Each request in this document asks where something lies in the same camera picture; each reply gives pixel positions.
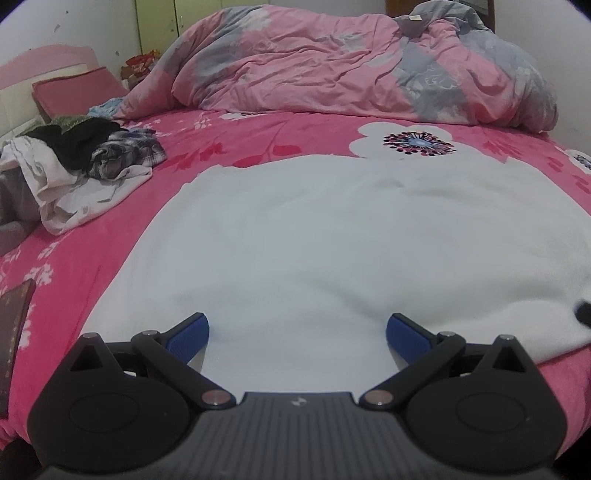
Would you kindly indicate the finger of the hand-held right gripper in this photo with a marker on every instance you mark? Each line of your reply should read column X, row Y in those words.
column 584, row 314

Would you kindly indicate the pink grey floral duvet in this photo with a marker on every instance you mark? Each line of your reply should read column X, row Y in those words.
column 323, row 60

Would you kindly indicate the white sweatshirt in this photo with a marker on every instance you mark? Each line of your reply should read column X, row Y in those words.
column 323, row 254

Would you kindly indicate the wooden door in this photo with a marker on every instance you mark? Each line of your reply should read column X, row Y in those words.
column 401, row 7

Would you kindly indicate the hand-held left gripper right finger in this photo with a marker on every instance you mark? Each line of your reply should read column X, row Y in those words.
column 408, row 339

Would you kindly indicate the green patterned garment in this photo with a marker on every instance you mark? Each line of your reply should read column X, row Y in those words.
column 71, row 123

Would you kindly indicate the grey garment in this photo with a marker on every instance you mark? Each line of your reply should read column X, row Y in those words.
column 16, row 207

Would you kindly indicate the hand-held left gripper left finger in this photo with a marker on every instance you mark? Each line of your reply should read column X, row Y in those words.
column 187, row 339

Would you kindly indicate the pink white headboard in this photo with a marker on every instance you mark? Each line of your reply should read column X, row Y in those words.
column 37, row 62

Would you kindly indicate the white shirt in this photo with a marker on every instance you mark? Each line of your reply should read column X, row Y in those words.
column 69, row 203

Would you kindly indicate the red snack bag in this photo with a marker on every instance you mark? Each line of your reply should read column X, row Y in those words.
column 138, row 64

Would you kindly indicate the pale yellow wardrobe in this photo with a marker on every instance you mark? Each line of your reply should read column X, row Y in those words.
column 184, row 23

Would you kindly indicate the pink floral bed sheet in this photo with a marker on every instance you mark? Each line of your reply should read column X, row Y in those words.
column 92, row 258

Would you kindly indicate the pink pillow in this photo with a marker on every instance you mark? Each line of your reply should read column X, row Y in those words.
column 74, row 90

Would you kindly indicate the light blue cloth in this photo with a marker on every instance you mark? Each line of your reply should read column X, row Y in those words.
column 108, row 108

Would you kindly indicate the black smartphone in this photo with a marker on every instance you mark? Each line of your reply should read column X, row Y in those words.
column 14, row 346

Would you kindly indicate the black garment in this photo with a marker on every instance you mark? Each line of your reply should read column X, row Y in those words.
column 74, row 147

